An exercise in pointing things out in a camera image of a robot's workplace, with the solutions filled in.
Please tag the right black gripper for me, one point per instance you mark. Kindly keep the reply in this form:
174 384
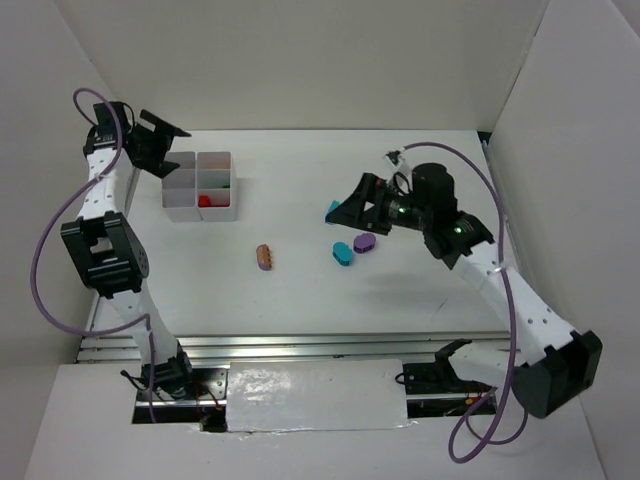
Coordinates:
380 205

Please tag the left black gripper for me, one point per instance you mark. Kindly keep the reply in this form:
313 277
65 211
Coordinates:
141 145

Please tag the red lego brick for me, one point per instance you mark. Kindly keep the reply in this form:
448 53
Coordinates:
204 201

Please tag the purple top brown lego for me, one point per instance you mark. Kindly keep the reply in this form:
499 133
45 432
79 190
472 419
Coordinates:
264 257

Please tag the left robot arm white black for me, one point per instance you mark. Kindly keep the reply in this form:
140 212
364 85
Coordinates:
164 362

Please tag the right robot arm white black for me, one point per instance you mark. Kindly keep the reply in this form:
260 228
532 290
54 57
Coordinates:
559 361

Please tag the purple rounded lego brick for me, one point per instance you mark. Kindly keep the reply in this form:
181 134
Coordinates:
364 243

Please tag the teal long lego brick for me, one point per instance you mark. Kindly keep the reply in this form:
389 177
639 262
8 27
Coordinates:
334 204

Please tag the teal rounded lego brick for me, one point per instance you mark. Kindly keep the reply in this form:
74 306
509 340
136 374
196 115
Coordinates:
342 253

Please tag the white divided container right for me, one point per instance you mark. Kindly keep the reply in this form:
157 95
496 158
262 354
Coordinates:
214 169

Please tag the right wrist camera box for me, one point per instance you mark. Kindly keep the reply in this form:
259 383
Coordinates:
395 158

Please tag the side aluminium rail right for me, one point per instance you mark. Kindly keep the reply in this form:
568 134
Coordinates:
512 250

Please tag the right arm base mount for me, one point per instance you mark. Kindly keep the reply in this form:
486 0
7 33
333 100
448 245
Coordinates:
433 393

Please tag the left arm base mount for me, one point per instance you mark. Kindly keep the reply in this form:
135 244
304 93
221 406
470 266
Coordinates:
203 405

